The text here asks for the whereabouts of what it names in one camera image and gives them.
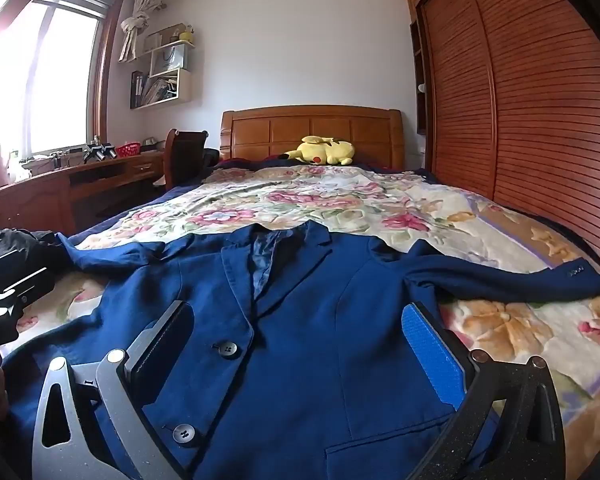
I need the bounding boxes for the white wall shelf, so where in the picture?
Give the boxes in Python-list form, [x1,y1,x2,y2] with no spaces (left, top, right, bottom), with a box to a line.
[130,22,197,110]

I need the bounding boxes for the yellow plush toy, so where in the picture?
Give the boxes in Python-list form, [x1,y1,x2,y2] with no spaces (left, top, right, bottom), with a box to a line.
[280,135,357,166]

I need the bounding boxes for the dark cloth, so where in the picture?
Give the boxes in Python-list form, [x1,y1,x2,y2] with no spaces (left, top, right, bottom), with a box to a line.
[0,227,70,267]

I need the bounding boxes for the wooden louvered wardrobe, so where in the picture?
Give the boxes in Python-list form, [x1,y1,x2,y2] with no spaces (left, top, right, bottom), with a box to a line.
[404,0,600,281]

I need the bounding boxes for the window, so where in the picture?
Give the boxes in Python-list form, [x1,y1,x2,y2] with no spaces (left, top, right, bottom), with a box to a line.
[0,0,123,171]

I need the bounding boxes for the blue blazer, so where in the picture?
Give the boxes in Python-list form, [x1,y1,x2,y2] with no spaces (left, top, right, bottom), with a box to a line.
[2,220,600,480]

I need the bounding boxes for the tied beige curtain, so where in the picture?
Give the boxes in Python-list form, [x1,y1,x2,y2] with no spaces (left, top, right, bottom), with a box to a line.
[119,0,167,63]

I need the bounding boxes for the white paper bag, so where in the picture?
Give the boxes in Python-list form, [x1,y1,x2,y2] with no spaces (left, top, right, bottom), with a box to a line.
[162,42,186,72]

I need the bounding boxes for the floral blanket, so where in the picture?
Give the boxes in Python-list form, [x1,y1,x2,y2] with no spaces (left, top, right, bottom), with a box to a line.
[10,162,600,466]

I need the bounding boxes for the wooden bed headboard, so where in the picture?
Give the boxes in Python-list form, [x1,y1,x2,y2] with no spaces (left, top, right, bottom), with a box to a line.
[219,105,406,171]

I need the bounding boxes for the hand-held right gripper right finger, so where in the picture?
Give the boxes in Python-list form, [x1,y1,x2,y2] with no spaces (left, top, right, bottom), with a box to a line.
[401,301,566,480]

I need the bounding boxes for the black device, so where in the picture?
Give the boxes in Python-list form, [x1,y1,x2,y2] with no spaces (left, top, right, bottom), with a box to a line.
[83,142,117,163]

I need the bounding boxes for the black binders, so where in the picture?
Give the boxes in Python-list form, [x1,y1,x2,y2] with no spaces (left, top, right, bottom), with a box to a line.
[131,70,146,109]

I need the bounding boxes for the wooden chair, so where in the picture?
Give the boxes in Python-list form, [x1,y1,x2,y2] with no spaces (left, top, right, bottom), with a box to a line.
[164,128,210,188]

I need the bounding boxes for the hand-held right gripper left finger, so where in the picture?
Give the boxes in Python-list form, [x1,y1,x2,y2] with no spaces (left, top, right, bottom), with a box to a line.
[32,300,196,480]

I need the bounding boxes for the wooden desk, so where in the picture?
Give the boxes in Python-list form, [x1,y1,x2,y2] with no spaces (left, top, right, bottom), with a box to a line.
[0,150,166,238]

